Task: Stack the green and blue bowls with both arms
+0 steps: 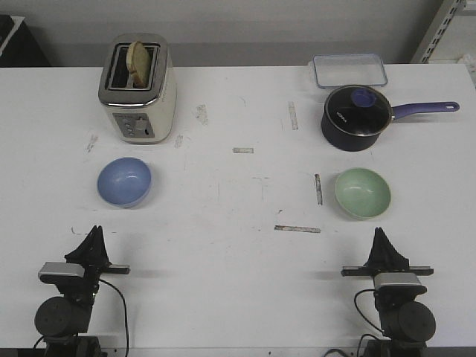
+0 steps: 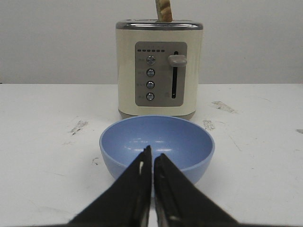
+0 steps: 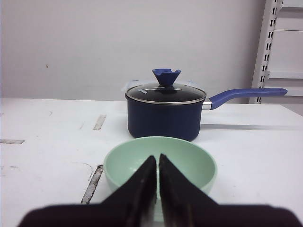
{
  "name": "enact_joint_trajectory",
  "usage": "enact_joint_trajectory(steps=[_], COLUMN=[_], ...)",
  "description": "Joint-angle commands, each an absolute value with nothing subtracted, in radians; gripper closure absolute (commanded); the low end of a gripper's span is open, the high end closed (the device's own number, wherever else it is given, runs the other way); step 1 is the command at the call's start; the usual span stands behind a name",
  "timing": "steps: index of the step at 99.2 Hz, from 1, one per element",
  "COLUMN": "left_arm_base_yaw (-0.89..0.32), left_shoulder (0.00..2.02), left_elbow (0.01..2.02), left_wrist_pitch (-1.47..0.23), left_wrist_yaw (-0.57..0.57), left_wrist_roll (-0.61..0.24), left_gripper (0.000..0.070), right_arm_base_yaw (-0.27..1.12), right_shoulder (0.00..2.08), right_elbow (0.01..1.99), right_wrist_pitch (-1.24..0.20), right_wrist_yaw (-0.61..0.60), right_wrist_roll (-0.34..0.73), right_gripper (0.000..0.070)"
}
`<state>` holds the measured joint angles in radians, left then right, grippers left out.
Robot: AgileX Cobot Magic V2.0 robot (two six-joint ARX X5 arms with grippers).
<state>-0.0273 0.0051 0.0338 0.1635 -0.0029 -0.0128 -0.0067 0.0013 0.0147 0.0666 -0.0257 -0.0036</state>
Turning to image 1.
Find glass pot lid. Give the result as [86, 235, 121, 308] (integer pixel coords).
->
[324, 85, 393, 136]

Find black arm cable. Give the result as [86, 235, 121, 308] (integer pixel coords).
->
[97, 279, 130, 355]
[323, 289, 384, 357]

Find cream and chrome toaster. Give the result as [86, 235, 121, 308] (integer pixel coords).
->
[98, 33, 177, 144]

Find toasted bread slice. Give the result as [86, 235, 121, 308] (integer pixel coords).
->
[126, 41, 152, 89]

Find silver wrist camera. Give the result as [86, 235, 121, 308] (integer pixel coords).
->
[373, 272, 428, 298]
[38, 262, 85, 286]

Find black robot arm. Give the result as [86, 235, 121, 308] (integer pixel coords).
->
[34, 225, 130, 356]
[341, 227, 436, 356]

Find black box at left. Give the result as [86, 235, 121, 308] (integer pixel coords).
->
[1, 14, 51, 68]

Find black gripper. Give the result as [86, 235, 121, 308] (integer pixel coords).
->
[341, 227, 434, 280]
[62, 225, 130, 298]

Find green bowl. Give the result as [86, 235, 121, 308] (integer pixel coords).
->
[334, 167, 391, 219]

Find metal slotted shelf upright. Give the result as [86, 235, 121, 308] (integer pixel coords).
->
[410, 1, 475, 64]

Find clear plastic food container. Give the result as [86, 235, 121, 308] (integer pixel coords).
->
[310, 53, 387, 89]

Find blue bowl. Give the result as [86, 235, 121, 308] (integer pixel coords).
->
[96, 157, 152, 208]

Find dark blue saucepan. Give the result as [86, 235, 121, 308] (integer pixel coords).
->
[321, 101, 460, 152]

